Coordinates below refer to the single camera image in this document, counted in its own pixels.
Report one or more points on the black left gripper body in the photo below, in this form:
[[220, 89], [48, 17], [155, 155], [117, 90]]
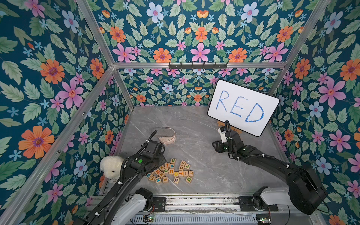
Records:
[[157, 161]]

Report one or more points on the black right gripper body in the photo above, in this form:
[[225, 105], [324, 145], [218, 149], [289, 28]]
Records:
[[220, 146]]

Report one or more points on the wooden block E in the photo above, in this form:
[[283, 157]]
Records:
[[152, 178]]

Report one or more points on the wooden block green D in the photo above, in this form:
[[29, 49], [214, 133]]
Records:
[[189, 179]]

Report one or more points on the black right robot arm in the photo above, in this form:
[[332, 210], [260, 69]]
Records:
[[304, 190]]

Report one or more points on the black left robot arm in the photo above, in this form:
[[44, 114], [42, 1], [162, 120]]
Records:
[[113, 209]]

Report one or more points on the wooden block purple P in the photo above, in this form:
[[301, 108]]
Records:
[[176, 180]]

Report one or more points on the wooden block green J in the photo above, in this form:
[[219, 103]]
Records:
[[187, 166]]

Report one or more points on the whiteboard with RED written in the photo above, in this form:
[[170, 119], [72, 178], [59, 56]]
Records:
[[244, 108]]

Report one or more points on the white plush toy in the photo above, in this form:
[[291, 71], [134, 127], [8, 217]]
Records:
[[111, 167]]

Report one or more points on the black hook rack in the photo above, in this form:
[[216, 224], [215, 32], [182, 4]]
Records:
[[201, 65]]

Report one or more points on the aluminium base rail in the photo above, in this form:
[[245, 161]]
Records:
[[202, 204]]

